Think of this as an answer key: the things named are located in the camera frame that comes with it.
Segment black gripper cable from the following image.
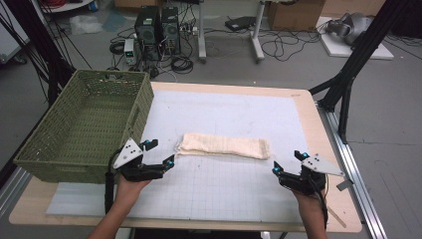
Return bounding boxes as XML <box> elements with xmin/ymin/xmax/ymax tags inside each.
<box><xmin>310</xmin><ymin>173</ymin><xmax>330</xmax><ymax>231</ymax></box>
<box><xmin>104</xmin><ymin>148</ymin><xmax>124</xmax><ymax>215</ymax></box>

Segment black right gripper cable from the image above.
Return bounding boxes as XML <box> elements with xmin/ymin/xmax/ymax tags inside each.
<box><xmin>310</xmin><ymin>173</ymin><xmax>330</xmax><ymax>231</ymax></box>

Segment coiled black cable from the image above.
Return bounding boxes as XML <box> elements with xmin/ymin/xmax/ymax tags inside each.
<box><xmin>170</xmin><ymin>55</ymin><xmax>195</xmax><ymax>76</ymax></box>

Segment thin wooden stick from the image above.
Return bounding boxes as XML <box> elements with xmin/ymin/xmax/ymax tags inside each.
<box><xmin>325</xmin><ymin>204</ymin><xmax>348</xmax><ymax>229</ymax></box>

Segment grey tape piece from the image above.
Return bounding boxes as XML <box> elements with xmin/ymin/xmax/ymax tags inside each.
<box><xmin>335</xmin><ymin>179</ymin><xmax>355</xmax><ymax>192</ymax></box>

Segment green woven plastic basket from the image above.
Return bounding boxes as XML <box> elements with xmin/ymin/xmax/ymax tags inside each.
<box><xmin>13</xmin><ymin>69</ymin><xmax>155</xmax><ymax>185</ymax></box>

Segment aluminium frame rail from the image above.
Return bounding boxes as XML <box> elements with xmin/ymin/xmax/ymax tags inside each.
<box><xmin>0</xmin><ymin>164</ymin><xmax>35</xmax><ymax>218</ymax></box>
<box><xmin>317</xmin><ymin>102</ymin><xmax>388</xmax><ymax>239</ymax></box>

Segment white floor board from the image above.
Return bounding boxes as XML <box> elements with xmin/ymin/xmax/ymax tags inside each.
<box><xmin>316</xmin><ymin>16</ymin><xmax>395</xmax><ymax>61</ymax></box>

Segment large black computer tower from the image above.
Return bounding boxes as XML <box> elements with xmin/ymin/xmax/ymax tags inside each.
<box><xmin>133</xmin><ymin>5</ymin><xmax>164</xmax><ymax>62</ymax></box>

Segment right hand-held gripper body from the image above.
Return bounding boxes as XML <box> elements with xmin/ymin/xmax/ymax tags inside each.
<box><xmin>278</xmin><ymin>152</ymin><xmax>345</xmax><ymax>196</ymax></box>

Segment person's right hand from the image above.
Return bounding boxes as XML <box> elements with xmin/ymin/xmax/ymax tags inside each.
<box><xmin>293</xmin><ymin>188</ymin><xmax>328</xmax><ymax>217</ymax></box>

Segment large brown cardboard box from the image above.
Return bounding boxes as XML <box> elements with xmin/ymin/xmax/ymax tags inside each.
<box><xmin>267</xmin><ymin>0</ymin><xmax>326</xmax><ymax>33</ymax></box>

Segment black metal stand with cables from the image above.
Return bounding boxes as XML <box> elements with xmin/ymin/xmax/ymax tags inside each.
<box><xmin>3</xmin><ymin>0</ymin><xmax>77</xmax><ymax>108</ymax></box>

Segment flat black device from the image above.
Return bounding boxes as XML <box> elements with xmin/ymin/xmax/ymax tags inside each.
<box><xmin>224</xmin><ymin>15</ymin><xmax>257</xmax><ymax>33</ymax></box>

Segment cream towel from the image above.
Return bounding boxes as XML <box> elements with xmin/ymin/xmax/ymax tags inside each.
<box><xmin>175</xmin><ymin>131</ymin><xmax>272</xmax><ymax>160</ymax></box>

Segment person's left hand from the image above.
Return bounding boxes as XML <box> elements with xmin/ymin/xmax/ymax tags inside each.
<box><xmin>113</xmin><ymin>174</ymin><xmax>152</xmax><ymax>206</ymax></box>

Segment grey headset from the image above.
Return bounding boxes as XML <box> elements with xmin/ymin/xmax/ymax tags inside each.
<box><xmin>323</xmin><ymin>12</ymin><xmax>375</xmax><ymax>47</ymax></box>

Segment white power strip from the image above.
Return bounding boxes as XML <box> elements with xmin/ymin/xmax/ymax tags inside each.
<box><xmin>178</xmin><ymin>25</ymin><xmax>201</xmax><ymax>37</ymax></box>

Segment white round table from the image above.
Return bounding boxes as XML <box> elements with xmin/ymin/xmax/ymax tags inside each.
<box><xmin>39</xmin><ymin>0</ymin><xmax>96</xmax><ymax>15</ymax></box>

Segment low brown cardboard box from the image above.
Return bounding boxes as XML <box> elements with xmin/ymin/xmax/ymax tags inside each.
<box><xmin>113</xmin><ymin>0</ymin><xmax>164</xmax><ymax>10</ymax></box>

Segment small white power supply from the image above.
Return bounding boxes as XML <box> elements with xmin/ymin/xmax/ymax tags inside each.
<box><xmin>122</xmin><ymin>38</ymin><xmax>138</xmax><ymax>66</ymax></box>

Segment loose black floor cables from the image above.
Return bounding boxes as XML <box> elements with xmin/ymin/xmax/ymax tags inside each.
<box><xmin>259</xmin><ymin>29</ymin><xmax>322</xmax><ymax>63</ymax></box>

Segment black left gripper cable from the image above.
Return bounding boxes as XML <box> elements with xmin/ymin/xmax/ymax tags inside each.
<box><xmin>104</xmin><ymin>148</ymin><xmax>124</xmax><ymax>215</ymax></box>

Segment white gridded mat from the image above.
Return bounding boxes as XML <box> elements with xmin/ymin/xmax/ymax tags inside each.
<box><xmin>45</xmin><ymin>89</ymin><xmax>312</xmax><ymax>224</ymax></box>

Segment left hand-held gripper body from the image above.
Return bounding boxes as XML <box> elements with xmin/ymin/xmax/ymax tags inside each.
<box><xmin>112</xmin><ymin>137</ymin><xmax>167</xmax><ymax>183</ymax></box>

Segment slim black computer tower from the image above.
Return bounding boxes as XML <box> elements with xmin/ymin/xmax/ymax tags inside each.
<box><xmin>160</xmin><ymin>6</ymin><xmax>182</xmax><ymax>56</ymax></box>

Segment clear plastic bag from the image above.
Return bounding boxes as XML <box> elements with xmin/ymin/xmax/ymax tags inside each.
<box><xmin>69</xmin><ymin>14</ymin><xmax>105</xmax><ymax>37</ymax></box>

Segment white desk leg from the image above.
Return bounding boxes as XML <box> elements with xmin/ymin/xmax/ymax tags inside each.
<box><xmin>196</xmin><ymin>0</ymin><xmax>209</xmax><ymax>65</ymax></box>
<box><xmin>250</xmin><ymin>0</ymin><xmax>267</xmax><ymax>63</ymax></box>

